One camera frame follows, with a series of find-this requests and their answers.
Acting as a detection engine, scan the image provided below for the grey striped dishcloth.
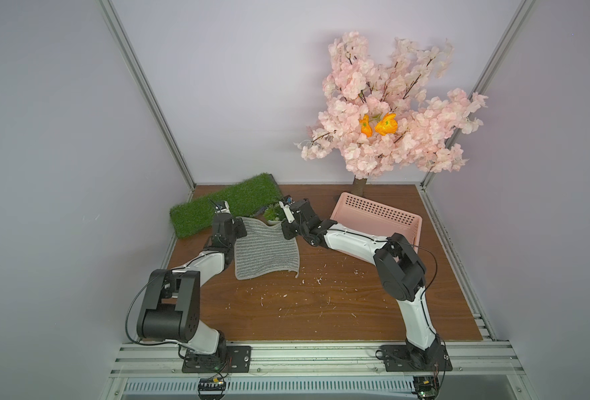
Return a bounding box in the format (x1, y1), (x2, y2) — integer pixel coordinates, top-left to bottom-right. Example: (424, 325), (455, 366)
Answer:
(234, 218), (300, 281)

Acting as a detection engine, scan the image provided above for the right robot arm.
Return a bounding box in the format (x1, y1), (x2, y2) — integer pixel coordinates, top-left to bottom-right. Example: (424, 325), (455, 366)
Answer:
(279, 196), (442, 370)

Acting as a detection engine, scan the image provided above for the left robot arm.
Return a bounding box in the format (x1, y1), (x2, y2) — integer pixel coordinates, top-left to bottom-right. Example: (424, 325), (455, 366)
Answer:
(125, 211), (246, 362)

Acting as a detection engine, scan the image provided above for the white dish with succulents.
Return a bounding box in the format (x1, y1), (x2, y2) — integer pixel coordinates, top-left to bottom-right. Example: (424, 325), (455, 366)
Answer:
(263, 203), (286, 226)

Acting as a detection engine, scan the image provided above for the green artificial grass mat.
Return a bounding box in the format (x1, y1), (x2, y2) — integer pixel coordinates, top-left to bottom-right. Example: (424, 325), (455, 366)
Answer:
(169, 172), (286, 239)

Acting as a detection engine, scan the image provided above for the pink plastic basket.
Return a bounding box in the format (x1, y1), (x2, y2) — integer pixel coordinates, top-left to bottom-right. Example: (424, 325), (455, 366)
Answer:
(331, 193), (423, 245)

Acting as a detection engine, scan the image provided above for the orange artificial flower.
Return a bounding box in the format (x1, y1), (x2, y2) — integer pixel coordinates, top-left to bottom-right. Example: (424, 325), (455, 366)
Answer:
(359, 113), (398, 138)

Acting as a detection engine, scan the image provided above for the pink cherry blossom tree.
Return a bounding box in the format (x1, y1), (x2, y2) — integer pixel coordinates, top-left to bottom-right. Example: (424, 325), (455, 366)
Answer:
(298, 32), (488, 192)

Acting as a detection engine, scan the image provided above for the left controller board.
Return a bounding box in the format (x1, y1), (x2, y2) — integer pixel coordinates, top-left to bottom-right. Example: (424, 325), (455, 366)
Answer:
(197, 378), (227, 400)

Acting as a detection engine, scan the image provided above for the controller board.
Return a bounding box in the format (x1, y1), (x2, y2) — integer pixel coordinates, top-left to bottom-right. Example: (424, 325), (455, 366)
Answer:
(197, 378), (227, 400)
(413, 376), (440, 400)

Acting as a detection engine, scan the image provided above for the right controller board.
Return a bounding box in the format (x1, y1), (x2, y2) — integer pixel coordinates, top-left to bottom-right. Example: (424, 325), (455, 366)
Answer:
(413, 376), (440, 400)

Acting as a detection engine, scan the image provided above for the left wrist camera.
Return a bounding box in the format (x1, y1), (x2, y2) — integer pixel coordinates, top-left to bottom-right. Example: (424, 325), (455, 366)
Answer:
(213, 201), (231, 214)

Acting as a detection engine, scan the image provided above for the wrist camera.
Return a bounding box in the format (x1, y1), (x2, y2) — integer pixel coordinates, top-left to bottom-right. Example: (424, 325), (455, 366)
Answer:
(279, 195), (295, 223)
(213, 201), (231, 214)

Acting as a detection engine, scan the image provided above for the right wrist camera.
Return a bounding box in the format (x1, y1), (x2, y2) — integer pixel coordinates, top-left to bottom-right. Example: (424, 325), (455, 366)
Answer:
(279, 195), (295, 223)

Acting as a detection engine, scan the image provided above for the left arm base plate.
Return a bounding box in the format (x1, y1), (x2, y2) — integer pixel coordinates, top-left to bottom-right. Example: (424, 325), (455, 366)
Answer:
(181, 345), (252, 374)

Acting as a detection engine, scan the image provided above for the aluminium mounting rail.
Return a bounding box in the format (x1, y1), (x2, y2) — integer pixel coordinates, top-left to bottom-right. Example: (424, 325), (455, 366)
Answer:
(109, 341), (525, 378)

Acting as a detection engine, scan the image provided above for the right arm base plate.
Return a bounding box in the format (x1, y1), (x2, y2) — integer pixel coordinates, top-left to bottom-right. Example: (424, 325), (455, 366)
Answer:
(376, 343), (453, 373)

